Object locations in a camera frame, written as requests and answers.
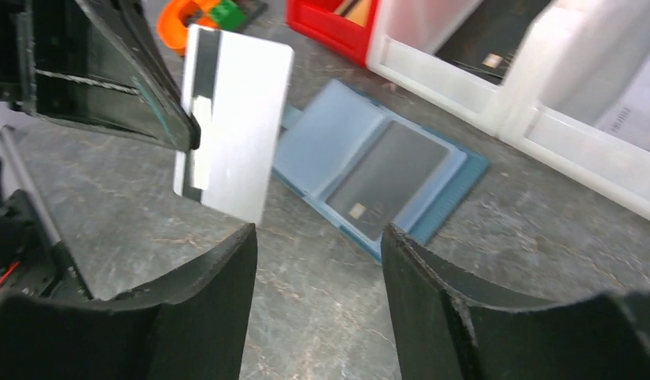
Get dark grey brick plate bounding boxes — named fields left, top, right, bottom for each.
left=234, top=0, right=268, bottom=32

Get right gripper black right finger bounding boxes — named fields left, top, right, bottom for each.
left=382, top=226, right=650, bottom=379

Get orange plastic loop toy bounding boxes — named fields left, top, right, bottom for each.
left=155, top=0, right=220, bottom=57

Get red plastic bin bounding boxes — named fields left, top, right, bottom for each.
left=287, top=0, right=380, bottom=67

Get gold cards in red bin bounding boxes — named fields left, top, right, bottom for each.
left=333, top=0, right=372, bottom=27

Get silver credit card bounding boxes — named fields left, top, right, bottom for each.
left=173, top=25, right=294, bottom=223

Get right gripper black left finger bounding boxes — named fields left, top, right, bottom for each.
left=0, top=224, right=257, bottom=379

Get green toy brick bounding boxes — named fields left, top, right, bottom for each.
left=208, top=0, right=246, bottom=31

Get silver VIP cards in bin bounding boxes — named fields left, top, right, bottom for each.
left=595, top=56, right=650, bottom=152

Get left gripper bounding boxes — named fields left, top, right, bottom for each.
left=0, top=1, right=201, bottom=151

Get blue card holder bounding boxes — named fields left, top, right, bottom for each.
left=273, top=80, right=488, bottom=260

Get black card in bin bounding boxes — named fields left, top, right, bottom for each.
left=435, top=0, right=549, bottom=85

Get white right plastic bin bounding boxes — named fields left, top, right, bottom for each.
left=499, top=1, right=650, bottom=221

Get black credit card in holder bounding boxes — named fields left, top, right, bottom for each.
left=327, top=121, right=452, bottom=240

